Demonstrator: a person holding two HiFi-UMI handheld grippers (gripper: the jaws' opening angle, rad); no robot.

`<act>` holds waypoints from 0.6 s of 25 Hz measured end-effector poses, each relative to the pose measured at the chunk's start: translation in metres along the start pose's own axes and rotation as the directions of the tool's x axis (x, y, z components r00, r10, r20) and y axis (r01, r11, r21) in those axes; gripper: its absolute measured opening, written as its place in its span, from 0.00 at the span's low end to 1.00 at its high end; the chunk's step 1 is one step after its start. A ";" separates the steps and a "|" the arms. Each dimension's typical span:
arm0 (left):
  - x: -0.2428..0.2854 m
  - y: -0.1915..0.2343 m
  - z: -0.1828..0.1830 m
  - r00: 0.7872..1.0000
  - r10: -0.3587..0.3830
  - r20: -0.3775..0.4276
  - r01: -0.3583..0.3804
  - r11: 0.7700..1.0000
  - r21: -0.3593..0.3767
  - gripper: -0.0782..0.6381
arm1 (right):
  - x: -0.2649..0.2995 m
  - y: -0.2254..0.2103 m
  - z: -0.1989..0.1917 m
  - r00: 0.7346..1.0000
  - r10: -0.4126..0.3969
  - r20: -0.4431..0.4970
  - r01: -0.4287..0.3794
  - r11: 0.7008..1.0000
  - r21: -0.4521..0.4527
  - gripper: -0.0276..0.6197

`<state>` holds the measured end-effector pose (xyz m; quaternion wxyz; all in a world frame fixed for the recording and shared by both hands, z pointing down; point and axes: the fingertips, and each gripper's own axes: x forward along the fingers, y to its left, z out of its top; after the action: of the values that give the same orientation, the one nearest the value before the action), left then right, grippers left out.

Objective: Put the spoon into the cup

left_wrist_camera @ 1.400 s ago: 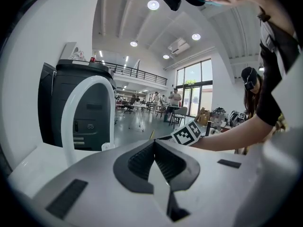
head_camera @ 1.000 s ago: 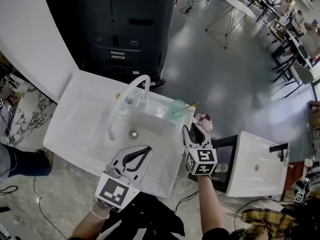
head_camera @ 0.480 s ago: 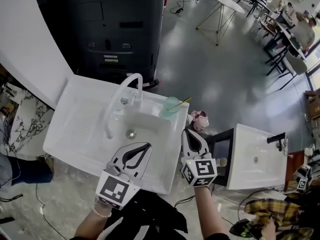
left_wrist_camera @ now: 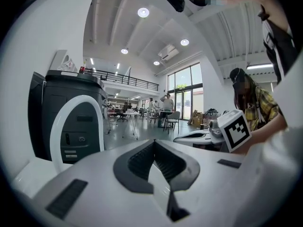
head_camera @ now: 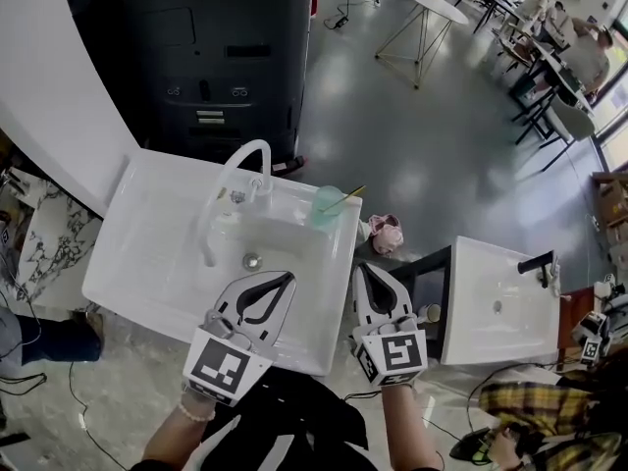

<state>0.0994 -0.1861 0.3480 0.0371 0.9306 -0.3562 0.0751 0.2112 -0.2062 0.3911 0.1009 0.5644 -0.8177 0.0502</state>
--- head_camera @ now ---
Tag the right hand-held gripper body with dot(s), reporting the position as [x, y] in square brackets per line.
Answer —
[400, 356]

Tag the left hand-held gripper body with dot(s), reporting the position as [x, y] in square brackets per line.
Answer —
[218, 366]

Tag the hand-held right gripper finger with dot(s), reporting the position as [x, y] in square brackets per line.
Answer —
[404, 299]
[363, 307]

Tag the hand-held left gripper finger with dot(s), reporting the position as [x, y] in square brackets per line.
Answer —
[279, 319]
[228, 295]

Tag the translucent green cup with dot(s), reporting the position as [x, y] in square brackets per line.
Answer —
[326, 216]

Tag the green toothbrush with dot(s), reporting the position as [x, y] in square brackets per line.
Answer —
[354, 193]

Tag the person's right forearm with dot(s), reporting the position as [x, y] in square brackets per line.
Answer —
[404, 425]

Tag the person's left forearm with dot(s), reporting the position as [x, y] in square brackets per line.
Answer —
[172, 439]

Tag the white mug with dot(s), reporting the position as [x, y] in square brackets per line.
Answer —
[432, 313]

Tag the pink toy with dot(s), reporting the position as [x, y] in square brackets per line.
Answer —
[387, 236]

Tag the small white sink basin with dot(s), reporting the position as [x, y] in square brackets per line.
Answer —
[481, 277]

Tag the black white jacket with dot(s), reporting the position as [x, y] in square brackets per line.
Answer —
[294, 410]

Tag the large white sink basin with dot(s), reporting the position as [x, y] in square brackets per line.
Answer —
[147, 253]

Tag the black green pouch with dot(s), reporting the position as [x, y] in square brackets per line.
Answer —
[471, 447]

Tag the black faucet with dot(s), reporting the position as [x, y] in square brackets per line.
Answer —
[535, 263]

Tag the white arched faucet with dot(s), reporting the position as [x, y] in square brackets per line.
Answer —
[255, 147]

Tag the brown wooden stool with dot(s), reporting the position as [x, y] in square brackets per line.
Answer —
[574, 322]

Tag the marble pattern table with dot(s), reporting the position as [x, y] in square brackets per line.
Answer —
[54, 248]

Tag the black cabinet machine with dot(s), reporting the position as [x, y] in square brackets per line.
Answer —
[211, 67]

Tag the brown cardboard box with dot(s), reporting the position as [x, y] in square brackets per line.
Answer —
[613, 204]

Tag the grey chair with black legs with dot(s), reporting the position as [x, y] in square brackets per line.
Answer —
[574, 120]

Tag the long white dining table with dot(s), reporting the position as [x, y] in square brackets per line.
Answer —
[549, 57]

